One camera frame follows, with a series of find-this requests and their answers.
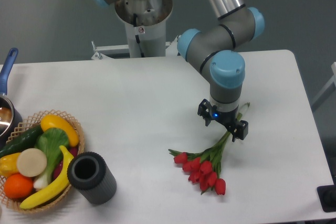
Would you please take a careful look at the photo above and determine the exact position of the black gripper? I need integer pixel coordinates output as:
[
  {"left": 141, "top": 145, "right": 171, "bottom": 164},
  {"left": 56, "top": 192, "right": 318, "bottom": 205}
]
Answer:
[{"left": 197, "top": 99, "right": 248, "bottom": 142}]

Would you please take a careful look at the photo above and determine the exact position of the red tulip bouquet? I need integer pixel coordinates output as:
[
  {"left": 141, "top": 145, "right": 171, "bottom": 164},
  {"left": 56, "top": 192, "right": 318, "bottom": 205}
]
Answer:
[{"left": 168, "top": 102, "right": 251, "bottom": 196}]

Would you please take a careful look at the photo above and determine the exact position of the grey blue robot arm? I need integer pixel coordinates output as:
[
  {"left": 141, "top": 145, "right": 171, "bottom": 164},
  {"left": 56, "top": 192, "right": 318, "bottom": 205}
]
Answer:
[{"left": 94, "top": 0, "right": 265, "bottom": 140}]

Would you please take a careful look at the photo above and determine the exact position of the black device at edge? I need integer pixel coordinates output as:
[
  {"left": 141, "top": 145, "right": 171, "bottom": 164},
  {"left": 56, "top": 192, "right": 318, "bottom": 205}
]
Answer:
[{"left": 317, "top": 185, "right": 335, "bottom": 212}]

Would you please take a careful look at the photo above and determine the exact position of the dark grey ribbed vase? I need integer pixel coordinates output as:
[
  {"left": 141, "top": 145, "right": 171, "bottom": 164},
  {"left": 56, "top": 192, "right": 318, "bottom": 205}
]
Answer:
[{"left": 67, "top": 152, "right": 117, "bottom": 205}]

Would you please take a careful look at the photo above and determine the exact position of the red purple vegetable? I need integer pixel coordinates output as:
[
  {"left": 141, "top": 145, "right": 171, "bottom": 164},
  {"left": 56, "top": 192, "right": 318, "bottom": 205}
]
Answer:
[{"left": 53, "top": 146, "right": 78, "bottom": 180}]

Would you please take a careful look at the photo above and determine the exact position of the green bok choy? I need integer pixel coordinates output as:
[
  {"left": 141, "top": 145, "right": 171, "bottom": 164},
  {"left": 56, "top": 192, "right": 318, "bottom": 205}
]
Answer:
[{"left": 34, "top": 127, "right": 69, "bottom": 191}]

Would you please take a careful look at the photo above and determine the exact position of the yellow squash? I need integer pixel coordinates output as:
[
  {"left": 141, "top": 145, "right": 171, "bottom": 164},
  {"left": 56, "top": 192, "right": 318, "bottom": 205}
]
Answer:
[{"left": 40, "top": 114, "right": 80, "bottom": 148}]

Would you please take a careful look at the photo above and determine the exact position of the yellow banana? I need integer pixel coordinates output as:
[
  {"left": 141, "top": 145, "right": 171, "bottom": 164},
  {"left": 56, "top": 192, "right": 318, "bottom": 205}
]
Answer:
[{"left": 19, "top": 145, "right": 74, "bottom": 210}]

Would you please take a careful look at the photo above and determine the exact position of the beige round disc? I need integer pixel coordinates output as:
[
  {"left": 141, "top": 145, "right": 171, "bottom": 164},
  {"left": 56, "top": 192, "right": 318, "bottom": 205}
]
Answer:
[{"left": 16, "top": 148, "right": 47, "bottom": 177}]

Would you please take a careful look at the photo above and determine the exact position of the green cucumber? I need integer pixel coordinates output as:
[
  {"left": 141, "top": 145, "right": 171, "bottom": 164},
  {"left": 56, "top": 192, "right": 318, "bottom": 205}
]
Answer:
[{"left": 1, "top": 124, "right": 43, "bottom": 157}]

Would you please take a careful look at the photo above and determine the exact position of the orange fruit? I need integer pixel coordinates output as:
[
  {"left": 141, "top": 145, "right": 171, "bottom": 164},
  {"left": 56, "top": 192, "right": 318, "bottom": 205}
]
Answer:
[{"left": 4, "top": 173, "right": 33, "bottom": 199}]

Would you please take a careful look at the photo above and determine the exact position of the yellow bell pepper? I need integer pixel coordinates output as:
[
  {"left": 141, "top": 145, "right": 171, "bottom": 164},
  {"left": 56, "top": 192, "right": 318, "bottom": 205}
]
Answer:
[{"left": 0, "top": 152, "right": 21, "bottom": 177}]

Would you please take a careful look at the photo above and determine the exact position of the woven wicker basket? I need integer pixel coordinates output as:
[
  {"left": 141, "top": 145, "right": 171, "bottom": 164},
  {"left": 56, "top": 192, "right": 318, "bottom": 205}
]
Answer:
[{"left": 1, "top": 109, "right": 85, "bottom": 214}]

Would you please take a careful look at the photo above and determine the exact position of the white frame at right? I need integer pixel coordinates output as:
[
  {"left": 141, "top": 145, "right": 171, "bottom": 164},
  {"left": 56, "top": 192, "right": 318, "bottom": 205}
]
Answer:
[{"left": 310, "top": 62, "right": 335, "bottom": 113}]

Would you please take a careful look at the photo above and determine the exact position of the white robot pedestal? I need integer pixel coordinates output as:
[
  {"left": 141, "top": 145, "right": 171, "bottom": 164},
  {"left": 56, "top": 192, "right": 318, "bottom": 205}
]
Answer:
[{"left": 92, "top": 0, "right": 180, "bottom": 60}]

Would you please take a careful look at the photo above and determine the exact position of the black pedestal cable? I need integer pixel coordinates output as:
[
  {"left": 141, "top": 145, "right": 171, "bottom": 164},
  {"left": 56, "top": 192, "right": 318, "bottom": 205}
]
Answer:
[{"left": 132, "top": 13, "right": 145, "bottom": 58}]

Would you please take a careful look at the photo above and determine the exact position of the blue handled saucepan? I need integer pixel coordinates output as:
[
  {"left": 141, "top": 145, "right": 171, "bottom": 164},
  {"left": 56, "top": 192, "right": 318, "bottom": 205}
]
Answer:
[{"left": 1, "top": 48, "right": 23, "bottom": 148}]

